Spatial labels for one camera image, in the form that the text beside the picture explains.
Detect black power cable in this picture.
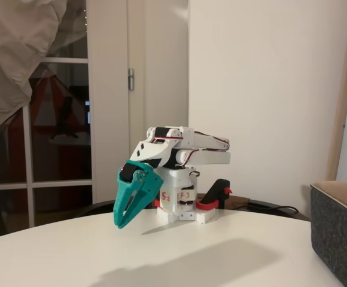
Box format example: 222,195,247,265
232,203,300,213

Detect light wooden post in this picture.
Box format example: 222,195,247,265
325,0,347,181

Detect grey felt box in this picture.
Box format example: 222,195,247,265
309,180,347,287

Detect white framed glass door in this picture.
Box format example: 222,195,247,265
0,35,131,242

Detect beige curtain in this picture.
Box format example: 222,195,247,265
0,0,88,158

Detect red white black servo wire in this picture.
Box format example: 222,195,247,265
193,131,231,151

